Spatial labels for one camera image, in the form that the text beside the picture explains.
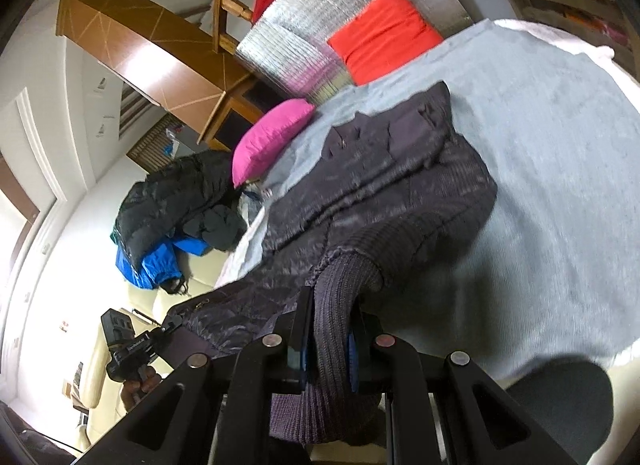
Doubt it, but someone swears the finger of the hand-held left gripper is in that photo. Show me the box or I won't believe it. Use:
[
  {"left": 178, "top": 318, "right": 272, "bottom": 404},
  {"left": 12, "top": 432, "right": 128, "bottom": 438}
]
[{"left": 160, "top": 313, "right": 184, "bottom": 342}]

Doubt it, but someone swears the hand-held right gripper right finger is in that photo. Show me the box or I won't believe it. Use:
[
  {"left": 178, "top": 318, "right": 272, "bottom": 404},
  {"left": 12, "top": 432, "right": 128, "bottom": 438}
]
[{"left": 345, "top": 302, "right": 573, "bottom": 465}]

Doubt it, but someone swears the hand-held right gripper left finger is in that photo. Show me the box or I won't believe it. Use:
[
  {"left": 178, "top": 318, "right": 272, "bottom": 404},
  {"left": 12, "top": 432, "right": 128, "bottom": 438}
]
[{"left": 70, "top": 285, "right": 317, "bottom": 465}]

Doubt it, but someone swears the dark quilted zip jacket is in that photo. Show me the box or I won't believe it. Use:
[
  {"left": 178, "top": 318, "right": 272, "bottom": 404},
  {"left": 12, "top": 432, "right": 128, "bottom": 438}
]
[{"left": 165, "top": 80, "right": 498, "bottom": 446}]

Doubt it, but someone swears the person's left hand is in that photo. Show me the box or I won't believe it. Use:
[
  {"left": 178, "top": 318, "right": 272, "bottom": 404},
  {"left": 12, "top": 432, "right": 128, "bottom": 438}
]
[{"left": 121, "top": 366, "right": 162, "bottom": 407}]

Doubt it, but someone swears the cream leather sofa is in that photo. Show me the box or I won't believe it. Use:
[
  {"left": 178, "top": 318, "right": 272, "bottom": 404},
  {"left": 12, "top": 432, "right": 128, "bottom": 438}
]
[{"left": 75, "top": 252, "right": 231, "bottom": 451}]

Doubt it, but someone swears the blue jacket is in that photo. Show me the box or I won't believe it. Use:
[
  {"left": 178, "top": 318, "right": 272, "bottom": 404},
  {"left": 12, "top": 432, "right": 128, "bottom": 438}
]
[{"left": 115, "top": 237, "right": 211, "bottom": 293}]

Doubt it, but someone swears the black garment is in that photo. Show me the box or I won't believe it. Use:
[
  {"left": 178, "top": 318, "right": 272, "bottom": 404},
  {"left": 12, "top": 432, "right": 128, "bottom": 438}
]
[{"left": 182, "top": 205, "right": 248, "bottom": 252}]

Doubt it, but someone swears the black puffer jacket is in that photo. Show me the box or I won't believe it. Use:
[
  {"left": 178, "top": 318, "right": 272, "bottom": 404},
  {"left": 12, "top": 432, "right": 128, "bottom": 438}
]
[{"left": 114, "top": 149, "right": 236, "bottom": 258}]

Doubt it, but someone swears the wooden slatted screen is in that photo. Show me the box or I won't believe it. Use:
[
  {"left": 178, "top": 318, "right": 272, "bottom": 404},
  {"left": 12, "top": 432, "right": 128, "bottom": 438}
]
[{"left": 127, "top": 115, "right": 201, "bottom": 176}]

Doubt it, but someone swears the pink pillow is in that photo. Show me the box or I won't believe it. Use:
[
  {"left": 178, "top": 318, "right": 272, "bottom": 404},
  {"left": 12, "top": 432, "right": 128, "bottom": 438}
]
[{"left": 231, "top": 98, "right": 316, "bottom": 188}]

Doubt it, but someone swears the dark round seat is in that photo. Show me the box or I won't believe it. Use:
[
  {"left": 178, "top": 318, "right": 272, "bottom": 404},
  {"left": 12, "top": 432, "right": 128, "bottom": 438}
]
[{"left": 500, "top": 360, "right": 615, "bottom": 465}]

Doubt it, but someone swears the grey blanket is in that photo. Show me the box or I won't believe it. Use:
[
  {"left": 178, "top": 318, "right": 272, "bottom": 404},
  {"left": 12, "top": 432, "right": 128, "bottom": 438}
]
[{"left": 220, "top": 18, "right": 640, "bottom": 381}]

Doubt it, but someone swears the wooden cabinet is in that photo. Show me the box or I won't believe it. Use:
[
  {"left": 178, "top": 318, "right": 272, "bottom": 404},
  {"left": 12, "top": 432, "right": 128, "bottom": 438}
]
[{"left": 56, "top": 0, "right": 273, "bottom": 153}]

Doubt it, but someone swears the red pillow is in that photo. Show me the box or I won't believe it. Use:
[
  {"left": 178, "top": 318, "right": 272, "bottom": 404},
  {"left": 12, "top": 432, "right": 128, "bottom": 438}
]
[{"left": 327, "top": 0, "right": 445, "bottom": 86}]

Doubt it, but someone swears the silver foil insulation mat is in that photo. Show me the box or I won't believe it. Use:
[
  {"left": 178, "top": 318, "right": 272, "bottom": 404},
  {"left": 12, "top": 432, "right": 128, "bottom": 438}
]
[{"left": 235, "top": 0, "right": 473, "bottom": 106}]

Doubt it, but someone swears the pink cloth pile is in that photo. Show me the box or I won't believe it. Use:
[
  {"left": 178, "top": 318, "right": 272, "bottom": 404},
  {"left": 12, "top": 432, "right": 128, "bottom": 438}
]
[{"left": 597, "top": 15, "right": 631, "bottom": 46}]

